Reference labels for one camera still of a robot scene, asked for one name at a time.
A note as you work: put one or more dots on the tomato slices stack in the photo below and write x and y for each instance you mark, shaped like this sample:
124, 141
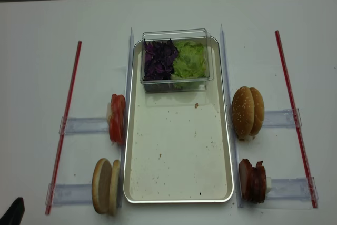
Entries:
116, 119

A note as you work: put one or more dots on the lower right clear pusher track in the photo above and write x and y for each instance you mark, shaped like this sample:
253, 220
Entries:
290, 189

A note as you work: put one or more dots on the red rail strip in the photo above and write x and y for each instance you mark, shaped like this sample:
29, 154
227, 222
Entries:
309, 178
61, 137

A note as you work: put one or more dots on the left sesame bun top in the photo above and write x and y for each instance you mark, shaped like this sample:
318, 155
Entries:
243, 112

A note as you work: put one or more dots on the right red rail strip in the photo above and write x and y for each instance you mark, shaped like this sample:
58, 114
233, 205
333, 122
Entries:
309, 178

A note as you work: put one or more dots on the lower left clear pusher track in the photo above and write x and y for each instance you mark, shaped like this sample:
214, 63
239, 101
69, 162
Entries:
69, 194

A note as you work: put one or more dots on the white meat pusher block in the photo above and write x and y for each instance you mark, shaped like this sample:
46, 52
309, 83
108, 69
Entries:
268, 185

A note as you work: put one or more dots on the sliced meat patty stack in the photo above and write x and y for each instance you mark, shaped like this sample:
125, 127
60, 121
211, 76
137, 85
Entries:
253, 181

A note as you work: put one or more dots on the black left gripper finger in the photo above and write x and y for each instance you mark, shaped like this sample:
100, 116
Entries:
14, 214

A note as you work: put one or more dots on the purple cabbage leaves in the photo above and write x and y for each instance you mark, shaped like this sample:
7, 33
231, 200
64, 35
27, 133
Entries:
159, 58

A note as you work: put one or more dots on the bun slice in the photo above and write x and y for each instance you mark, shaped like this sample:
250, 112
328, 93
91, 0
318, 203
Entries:
113, 193
101, 185

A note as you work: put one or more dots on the upper left clear pusher track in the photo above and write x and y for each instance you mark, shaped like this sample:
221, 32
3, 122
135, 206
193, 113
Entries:
71, 125

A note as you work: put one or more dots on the white tomato pusher block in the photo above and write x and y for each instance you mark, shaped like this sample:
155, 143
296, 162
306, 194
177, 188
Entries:
108, 112

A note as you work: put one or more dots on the metal baking tray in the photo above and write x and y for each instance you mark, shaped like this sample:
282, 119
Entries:
178, 146

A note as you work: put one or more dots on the clear pusher track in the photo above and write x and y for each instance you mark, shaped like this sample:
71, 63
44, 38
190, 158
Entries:
69, 194
71, 125
289, 118
290, 189

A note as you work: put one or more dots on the green lettuce leaves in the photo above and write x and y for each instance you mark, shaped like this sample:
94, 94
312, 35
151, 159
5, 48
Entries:
190, 63

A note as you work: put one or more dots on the left red rail strip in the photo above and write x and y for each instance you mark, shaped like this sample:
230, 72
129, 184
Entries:
61, 137

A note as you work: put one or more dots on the right sesame bun top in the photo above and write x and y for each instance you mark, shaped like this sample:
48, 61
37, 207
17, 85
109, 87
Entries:
259, 111

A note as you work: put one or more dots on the upper right clear pusher track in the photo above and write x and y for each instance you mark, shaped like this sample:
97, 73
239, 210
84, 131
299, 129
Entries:
289, 118

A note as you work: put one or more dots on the sesame bun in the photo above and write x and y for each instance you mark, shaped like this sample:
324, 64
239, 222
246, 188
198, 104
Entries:
259, 111
243, 112

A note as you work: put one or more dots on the clear plastic salad container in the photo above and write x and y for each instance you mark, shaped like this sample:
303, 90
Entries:
199, 35

